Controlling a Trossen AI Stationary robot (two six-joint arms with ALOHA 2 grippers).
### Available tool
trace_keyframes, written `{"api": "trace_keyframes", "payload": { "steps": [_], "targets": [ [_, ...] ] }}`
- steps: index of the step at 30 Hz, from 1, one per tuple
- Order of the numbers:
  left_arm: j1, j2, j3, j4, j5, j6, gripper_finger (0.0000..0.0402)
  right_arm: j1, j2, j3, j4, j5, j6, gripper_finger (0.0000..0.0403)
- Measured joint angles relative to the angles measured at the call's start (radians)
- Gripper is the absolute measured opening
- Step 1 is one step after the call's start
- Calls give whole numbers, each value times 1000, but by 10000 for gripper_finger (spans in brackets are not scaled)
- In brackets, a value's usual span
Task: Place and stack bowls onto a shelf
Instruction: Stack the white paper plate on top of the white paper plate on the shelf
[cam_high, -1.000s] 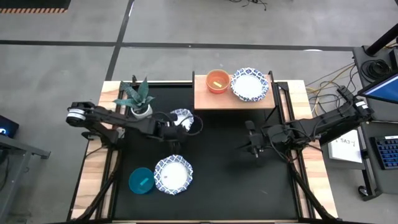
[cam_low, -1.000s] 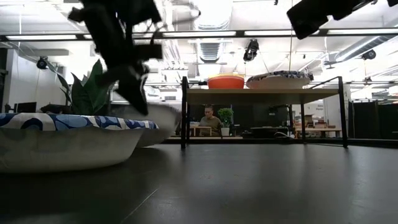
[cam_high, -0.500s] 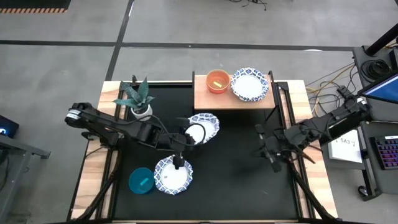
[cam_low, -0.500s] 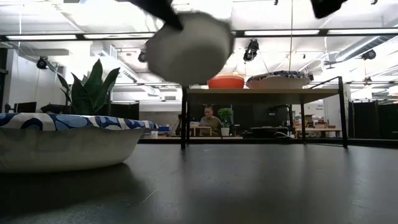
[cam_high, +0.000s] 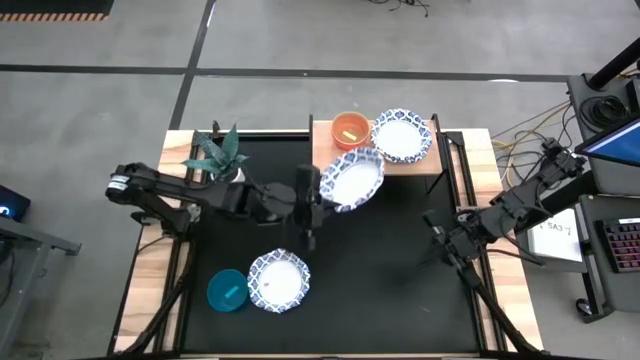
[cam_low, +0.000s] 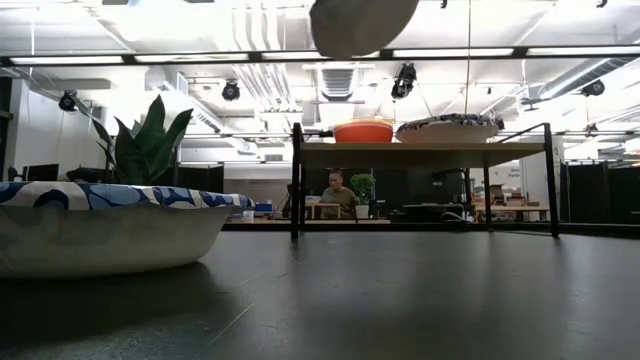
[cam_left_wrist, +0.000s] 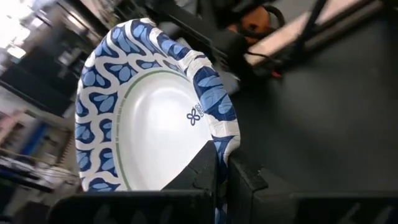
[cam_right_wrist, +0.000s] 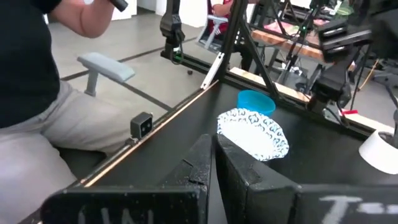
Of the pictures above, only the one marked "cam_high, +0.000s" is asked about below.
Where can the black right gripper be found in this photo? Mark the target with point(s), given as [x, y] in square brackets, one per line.
[457, 237]

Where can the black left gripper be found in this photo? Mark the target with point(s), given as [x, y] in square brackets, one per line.
[307, 200]

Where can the blue patterned paper bowl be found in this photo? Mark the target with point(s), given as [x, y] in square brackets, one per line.
[400, 137]
[352, 182]
[278, 282]

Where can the purple plastic cup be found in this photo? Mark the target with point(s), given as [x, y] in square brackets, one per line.
[350, 127]

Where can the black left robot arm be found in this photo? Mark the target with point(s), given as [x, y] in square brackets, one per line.
[165, 190]

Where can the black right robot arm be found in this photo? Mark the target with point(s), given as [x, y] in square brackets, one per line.
[515, 207]

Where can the orange plastic bowl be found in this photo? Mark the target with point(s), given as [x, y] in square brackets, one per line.
[345, 146]

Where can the black table mat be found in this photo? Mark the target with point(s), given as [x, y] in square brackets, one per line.
[375, 300]

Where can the green potted snake plant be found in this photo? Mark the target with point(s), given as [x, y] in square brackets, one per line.
[220, 155]

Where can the white paper sheet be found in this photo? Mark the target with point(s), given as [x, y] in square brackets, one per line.
[555, 240]

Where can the teal plastic bowl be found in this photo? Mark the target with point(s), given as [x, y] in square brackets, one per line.
[222, 295]

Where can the grey equipment cart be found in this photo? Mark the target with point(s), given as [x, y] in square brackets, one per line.
[615, 295]

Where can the black keyboard with pink keys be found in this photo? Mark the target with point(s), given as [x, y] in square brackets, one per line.
[625, 245]

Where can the monitor with blue screen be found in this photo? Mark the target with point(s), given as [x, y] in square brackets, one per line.
[617, 145]

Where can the black pole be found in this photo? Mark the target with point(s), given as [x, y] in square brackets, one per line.
[617, 62]

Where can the grey metal stand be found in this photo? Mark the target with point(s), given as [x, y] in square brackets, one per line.
[35, 237]

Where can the black device with blue light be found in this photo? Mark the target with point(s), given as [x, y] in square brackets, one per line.
[12, 200]

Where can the black mat with hazard stripe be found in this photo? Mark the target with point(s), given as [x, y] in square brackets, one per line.
[50, 6]

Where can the wooden shelf with black frame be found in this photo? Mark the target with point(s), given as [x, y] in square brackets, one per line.
[325, 150]

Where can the black frame strut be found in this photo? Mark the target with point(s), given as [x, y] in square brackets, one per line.
[165, 305]
[495, 310]

